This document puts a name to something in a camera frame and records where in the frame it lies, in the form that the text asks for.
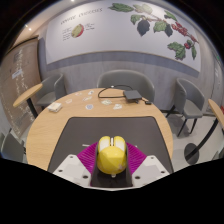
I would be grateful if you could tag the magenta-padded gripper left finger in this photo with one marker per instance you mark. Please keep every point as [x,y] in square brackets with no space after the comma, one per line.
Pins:
[71,168]

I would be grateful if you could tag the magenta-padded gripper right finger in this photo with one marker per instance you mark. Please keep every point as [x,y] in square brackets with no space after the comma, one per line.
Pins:
[150,170]

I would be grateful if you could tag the yellow computer mouse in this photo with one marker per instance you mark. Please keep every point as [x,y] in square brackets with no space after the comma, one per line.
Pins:
[111,160]

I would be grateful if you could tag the dark grey mouse pad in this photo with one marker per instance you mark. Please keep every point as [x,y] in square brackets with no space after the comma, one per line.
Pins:
[110,128]

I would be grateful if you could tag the grey upholstered chair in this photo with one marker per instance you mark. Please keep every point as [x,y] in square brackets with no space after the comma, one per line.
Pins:
[50,90]
[11,148]
[190,100]
[126,80]

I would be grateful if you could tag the small white box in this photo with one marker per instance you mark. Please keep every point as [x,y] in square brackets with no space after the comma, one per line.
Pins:
[54,106]

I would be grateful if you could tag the small white sachet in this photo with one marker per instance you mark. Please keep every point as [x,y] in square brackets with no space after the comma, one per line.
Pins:
[117,106]
[91,92]
[87,98]
[69,101]
[106,102]
[89,106]
[77,94]

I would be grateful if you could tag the small black plug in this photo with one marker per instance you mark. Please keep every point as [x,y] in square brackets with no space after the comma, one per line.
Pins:
[148,102]

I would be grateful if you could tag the black hub box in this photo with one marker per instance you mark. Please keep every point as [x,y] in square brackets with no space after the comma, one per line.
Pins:
[132,95]

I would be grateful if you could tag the brown wall panel with label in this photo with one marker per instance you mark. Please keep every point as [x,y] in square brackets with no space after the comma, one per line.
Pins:
[16,73]

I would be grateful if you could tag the white wall mural with leaves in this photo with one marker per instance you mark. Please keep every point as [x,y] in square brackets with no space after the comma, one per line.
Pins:
[110,36]

